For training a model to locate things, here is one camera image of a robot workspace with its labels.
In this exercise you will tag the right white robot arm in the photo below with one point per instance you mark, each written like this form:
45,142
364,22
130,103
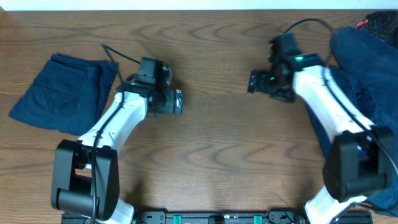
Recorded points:
360,161

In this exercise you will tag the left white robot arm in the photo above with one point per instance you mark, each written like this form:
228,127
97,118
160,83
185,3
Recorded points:
85,185

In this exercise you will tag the dark blue shorts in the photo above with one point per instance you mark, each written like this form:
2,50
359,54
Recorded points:
69,95

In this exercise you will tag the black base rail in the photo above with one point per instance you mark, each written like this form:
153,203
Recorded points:
274,216

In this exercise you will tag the dark blue clothes pile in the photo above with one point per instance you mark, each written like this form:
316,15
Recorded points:
367,74

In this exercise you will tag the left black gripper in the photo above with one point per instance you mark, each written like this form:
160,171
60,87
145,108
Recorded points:
170,106

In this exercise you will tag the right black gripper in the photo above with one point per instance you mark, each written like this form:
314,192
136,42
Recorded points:
262,76

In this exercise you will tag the black patterned garment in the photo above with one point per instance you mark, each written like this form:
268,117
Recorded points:
381,24

